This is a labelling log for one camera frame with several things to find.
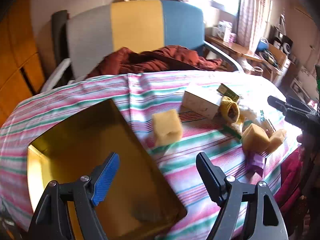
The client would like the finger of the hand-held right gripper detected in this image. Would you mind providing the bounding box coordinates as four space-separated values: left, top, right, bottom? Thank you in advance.
267 95 313 114
284 107 316 130

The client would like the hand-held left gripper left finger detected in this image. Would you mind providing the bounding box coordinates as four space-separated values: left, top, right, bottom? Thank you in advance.
27 152 120 240

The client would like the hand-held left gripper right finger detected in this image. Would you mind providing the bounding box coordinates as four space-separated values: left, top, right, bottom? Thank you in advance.
196 152 289 240

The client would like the yellow sponge block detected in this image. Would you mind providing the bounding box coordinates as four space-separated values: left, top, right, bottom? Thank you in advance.
266 129 287 154
241 123 272 153
152 109 183 147

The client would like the gold-lined cardboard box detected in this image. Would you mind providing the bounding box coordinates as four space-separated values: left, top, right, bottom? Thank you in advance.
26 99 188 240

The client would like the green-edged snack packet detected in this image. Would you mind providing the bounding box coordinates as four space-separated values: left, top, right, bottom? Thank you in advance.
221 110 275 140

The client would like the white carton box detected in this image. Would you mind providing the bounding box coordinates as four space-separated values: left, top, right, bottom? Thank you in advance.
181 90 223 120

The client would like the person's right hand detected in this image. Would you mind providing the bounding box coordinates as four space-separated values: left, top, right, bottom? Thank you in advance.
296 134 307 148

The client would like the striped tablecloth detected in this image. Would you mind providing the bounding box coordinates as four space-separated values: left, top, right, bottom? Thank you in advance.
0 70 303 240

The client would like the person's red clothing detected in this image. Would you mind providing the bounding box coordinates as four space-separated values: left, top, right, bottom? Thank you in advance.
275 145 310 240

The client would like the white plastic wrapper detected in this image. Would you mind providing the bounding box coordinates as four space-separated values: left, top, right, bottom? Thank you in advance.
239 105 258 122

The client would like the purple packet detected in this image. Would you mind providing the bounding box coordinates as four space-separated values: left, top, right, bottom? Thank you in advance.
245 151 265 175

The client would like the yellow knit pouch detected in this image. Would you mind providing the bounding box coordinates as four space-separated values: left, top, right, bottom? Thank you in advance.
219 96 244 124

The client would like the small green box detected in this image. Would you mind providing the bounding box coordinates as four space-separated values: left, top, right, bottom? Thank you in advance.
216 84 240 102

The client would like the wooden desk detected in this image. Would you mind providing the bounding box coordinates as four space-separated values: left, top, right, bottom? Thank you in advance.
205 35 290 80

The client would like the checked curtain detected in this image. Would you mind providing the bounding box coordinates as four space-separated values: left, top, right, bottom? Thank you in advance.
236 0 265 48

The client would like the red-brown jacket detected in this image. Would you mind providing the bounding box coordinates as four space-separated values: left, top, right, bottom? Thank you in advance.
87 45 224 79

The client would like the wooden wardrobe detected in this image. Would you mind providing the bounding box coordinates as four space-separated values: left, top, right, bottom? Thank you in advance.
0 0 47 128

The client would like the black chair back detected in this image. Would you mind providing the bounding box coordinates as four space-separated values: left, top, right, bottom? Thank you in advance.
51 10 69 68

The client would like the grey yellow blue chair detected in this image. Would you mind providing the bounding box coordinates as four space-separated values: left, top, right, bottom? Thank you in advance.
41 0 244 90

